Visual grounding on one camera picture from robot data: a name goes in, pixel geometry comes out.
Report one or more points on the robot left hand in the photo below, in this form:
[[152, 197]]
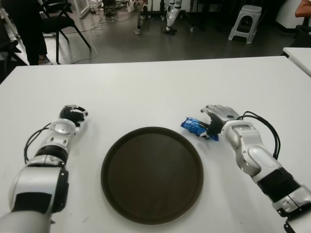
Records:
[[70, 114]]

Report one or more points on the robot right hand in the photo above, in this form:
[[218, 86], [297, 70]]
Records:
[[223, 112]]

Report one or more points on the blue Oreo cookie pack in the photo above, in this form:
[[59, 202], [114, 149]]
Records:
[[192, 125]]

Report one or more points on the robot right arm silver black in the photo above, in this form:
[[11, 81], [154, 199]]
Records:
[[257, 155]]

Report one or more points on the robot left arm silver black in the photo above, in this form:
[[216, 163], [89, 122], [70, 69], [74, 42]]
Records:
[[58, 136]]

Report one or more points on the black folding chair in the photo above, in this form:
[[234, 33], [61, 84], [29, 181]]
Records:
[[59, 23]]

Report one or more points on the standing person in black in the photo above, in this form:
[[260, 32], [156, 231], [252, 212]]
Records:
[[31, 29]]

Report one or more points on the white side table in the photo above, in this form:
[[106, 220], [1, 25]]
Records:
[[301, 57]]

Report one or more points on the round dark brown tray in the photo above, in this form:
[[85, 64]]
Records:
[[151, 177]]

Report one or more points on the grey plastic stool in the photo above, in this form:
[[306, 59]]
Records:
[[250, 11]]

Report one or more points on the white humanoid robot legs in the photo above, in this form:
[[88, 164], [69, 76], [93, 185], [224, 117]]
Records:
[[171, 15]]

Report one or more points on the black office chair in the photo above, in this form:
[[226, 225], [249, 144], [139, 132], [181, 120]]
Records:
[[302, 34]]

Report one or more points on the white metal frame stand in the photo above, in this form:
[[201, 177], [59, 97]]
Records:
[[85, 11]]

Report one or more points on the black wheeled metal frame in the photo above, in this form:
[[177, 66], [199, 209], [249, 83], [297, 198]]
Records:
[[138, 23]]

